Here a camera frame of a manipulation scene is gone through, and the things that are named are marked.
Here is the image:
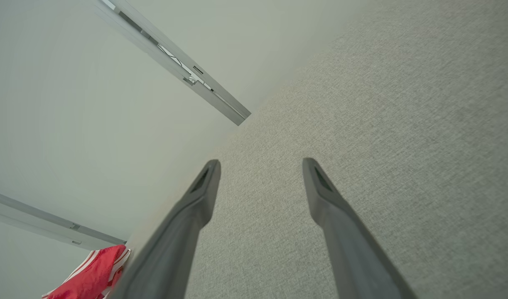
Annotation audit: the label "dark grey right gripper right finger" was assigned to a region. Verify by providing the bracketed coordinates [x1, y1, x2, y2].
[302, 157, 417, 299]

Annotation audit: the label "red basketball jersey white sleeves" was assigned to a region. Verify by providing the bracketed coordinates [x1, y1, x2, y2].
[41, 244, 132, 299]

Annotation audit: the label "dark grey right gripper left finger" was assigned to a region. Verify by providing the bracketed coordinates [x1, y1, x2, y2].
[108, 159, 221, 299]

